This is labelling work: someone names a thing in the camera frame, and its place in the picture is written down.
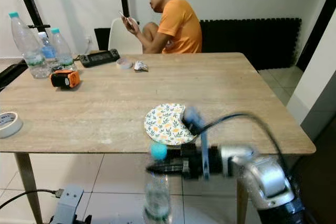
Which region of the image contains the large clear water bottle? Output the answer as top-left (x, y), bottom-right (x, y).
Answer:
top-left (8, 12), bottom-right (50, 80)

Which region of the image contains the white plastic chair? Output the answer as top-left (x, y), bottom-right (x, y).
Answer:
top-left (108, 18), bottom-right (143, 55)

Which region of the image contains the man in orange shirt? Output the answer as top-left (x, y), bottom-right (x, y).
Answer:
top-left (122, 0), bottom-right (203, 55)

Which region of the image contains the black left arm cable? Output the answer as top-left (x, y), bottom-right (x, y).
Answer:
top-left (0, 188), bottom-right (65, 211)

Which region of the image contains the smartphone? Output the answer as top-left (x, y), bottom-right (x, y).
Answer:
top-left (120, 10), bottom-right (131, 24)

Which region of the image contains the orange and black device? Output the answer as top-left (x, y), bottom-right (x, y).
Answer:
top-left (50, 69), bottom-right (81, 89)

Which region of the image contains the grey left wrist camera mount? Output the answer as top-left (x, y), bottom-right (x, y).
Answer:
top-left (50, 185), bottom-right (85, 224)

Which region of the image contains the small black panel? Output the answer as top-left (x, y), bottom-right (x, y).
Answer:
top-left (94, 27), bottom-right (112, 51)

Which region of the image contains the large white tape roll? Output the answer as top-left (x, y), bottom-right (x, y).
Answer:
top-left (0, 111), bottom-right (24, 139)

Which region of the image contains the crumpled silver wrapper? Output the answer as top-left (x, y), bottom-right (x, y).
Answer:
top-left (133, 60), bottom-right (149, 72)

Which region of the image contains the small teal-capped water bottle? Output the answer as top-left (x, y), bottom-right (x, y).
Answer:
top-left (50, 27), bottom-right (76, 71)
top-left (142, 142), bottom-right (172, 224)

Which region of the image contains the floral paper plate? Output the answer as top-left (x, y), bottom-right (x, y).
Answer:
top-left (144, 103), bottom-right (197, 146)

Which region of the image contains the light wooden dining table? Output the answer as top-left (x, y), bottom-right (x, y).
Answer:
top-left (0, 52), bottom-right (317, 224)

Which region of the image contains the black handheld controller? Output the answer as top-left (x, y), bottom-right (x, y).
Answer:
top-left (79, 49), bottom-right (121, 69)

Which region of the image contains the large black foam panel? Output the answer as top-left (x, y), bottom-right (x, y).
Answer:
top-left (199, 18), bottom-right (302, 71)

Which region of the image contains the small white tape roll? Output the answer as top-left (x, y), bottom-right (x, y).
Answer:
top-left (116, 58), bottom-right (133, 70)

